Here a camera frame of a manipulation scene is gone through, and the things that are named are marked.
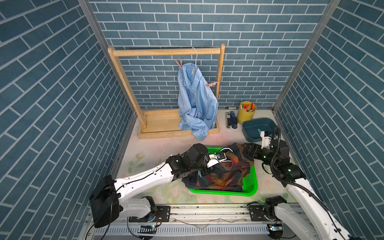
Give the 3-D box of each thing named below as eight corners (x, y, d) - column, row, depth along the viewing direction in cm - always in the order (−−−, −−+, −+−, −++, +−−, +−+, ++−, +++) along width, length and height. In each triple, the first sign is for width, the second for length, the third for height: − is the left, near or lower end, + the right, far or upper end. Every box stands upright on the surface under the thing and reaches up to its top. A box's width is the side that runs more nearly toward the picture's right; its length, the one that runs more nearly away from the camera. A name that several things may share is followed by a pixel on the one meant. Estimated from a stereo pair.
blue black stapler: (231, 128, 111) (233, 124, 108) (229, 115, 120) (230, 110, 117) (237, 128, 111) (238, 124, 108) (234, 115, 120) (235, 110, 117)
